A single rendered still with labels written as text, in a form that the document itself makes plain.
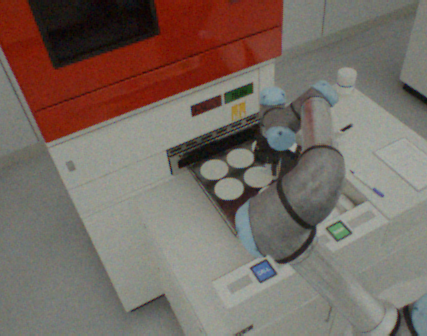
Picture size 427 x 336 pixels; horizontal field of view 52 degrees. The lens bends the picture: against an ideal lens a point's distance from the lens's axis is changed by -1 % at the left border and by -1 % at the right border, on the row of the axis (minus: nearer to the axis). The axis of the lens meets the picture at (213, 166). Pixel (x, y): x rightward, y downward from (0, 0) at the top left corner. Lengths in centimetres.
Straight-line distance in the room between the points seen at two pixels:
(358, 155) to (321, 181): 73
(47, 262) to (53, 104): 151
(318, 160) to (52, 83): 72
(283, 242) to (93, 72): 69
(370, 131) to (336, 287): 81
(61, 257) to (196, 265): 133
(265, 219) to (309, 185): 11
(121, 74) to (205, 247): 61
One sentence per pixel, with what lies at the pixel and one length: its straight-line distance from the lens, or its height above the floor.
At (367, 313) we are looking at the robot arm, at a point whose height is 113.
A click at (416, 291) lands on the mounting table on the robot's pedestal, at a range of 146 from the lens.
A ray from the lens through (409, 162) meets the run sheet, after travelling 158.
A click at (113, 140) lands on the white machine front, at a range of 146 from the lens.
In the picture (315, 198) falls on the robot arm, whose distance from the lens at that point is 83.
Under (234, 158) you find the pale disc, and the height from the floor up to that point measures 90.
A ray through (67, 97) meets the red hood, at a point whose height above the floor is 135.
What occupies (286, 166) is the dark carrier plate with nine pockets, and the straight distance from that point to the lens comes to 159.
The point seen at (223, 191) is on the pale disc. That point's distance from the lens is 151.
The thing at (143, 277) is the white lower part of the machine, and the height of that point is 30.
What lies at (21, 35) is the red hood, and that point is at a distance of 117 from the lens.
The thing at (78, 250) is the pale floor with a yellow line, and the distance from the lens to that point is 263.
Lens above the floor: 204
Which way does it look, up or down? 46 degrees down
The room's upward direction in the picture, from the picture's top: 6 degrees counter-clockwise
